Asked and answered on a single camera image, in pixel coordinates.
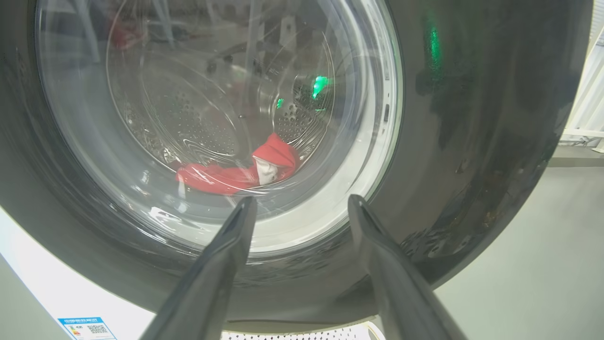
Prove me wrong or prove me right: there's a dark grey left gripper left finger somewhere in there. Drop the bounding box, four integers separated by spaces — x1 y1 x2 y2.
141 196 258 340

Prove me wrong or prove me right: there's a stainless steel perforated washer drum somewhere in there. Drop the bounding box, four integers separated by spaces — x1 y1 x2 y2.
106 0 336 192

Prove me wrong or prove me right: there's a blue QR energy label sticker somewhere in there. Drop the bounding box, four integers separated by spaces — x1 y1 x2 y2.
58 317 118 340

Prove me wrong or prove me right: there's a red garment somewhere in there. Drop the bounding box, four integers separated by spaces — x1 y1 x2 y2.
176 133 302 196

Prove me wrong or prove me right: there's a white front-load washing machine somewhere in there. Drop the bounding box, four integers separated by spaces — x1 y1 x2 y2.
0 206 384 340

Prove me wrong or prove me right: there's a round black glass washer door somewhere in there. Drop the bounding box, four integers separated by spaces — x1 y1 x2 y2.
0 0 594 327

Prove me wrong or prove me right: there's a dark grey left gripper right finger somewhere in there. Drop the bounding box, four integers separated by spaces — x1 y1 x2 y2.
347 194 468 340

